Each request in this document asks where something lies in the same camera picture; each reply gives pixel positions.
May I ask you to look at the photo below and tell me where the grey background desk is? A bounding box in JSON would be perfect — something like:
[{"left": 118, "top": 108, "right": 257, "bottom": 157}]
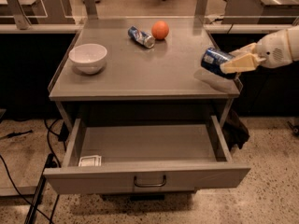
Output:
[{"left": 222, "top": 0, "right": 299, "bottom": 24}]

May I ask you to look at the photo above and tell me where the white ceramic bowl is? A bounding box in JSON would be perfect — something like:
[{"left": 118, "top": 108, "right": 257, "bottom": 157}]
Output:
[{"left": 68, "top": 44, "right": 107, "bottom": 75}]

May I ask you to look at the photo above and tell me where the left background desk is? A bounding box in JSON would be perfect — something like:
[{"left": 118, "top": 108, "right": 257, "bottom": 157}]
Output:
[{"left": 0, "top": 0, "right": 75, "bottom": 24}]

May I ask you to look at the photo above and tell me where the grey metal cabinet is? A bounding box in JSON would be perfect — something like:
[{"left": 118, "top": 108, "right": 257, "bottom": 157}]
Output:
[{"left": 47, "top": 16, "right": 244, "bottom": 133}]

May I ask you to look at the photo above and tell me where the crushed blue soda can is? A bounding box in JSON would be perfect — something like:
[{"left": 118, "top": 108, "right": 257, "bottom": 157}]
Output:
[{"left": 128, "top": 26, "right": 155, "bottom": 49}]

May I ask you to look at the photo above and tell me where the orange fruit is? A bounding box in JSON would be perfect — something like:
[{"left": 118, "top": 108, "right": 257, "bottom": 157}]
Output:
[{"left": 151, "top": 21, "right": 169, "bottom": 40}]

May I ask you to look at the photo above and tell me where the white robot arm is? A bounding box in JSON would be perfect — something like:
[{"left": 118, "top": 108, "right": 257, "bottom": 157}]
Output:
[{"left": 220, "top": 26, "right": 299, "bottom": 74}]

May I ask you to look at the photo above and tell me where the blue pepsi can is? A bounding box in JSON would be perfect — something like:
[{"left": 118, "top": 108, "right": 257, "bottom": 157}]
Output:
[{"left": 201, "top": 48, "right": 237, "bottom": 79}]

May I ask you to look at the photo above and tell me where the black floor cable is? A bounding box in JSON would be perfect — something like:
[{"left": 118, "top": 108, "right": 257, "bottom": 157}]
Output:
[{"left": 0, "top": 119, "right": 68, "bottom": 224}]

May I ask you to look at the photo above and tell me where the metal drawer handle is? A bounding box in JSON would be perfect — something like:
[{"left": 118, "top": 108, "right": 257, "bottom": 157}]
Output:
[{"left": 134, "top": 175, "right": 167, "bottom": 189}]

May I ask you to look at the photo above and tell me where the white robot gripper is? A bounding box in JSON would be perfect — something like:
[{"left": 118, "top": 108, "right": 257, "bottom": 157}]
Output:
[{"left": 220, "top": 29, "right": 293, "bottom": 74}]

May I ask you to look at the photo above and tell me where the open grey top drawer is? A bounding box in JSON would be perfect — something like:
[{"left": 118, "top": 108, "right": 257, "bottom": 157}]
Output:
[{"left": 44, "top": 117, "right": 250, "bottom": 194}]

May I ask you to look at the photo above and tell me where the small white tag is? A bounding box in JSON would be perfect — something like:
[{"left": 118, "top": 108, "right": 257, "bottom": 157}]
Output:
[{"left": 78, "top": 155, "right": 102, "bottom": 167}]

